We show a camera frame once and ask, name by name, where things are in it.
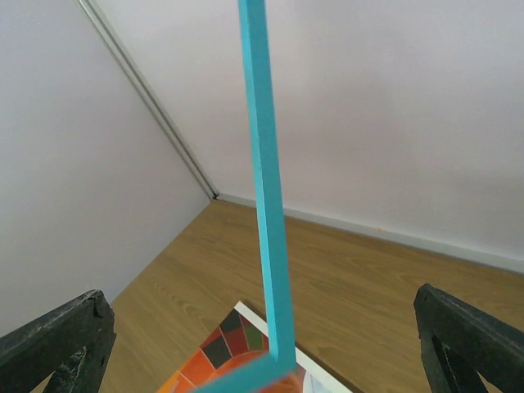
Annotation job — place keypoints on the hot air balloon photo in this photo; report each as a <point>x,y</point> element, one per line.
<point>238,340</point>

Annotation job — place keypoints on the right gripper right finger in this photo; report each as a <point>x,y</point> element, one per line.
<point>462,346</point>

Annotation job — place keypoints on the blue wooden picture frame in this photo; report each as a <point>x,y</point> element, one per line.
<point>281,358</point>

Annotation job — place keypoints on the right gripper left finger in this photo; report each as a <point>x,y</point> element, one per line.
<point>69,347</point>

